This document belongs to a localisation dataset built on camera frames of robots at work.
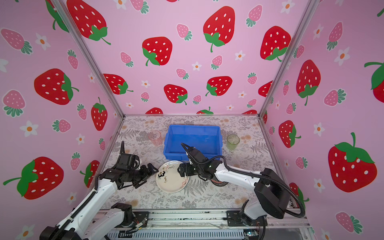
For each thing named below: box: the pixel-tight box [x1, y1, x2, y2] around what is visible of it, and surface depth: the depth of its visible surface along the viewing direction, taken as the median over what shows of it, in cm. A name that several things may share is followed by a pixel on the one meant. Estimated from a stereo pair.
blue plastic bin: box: [163, 125, 223, 161], surface depth 108 cm
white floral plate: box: [156, 160, 190, 194], surface depth 87 cm
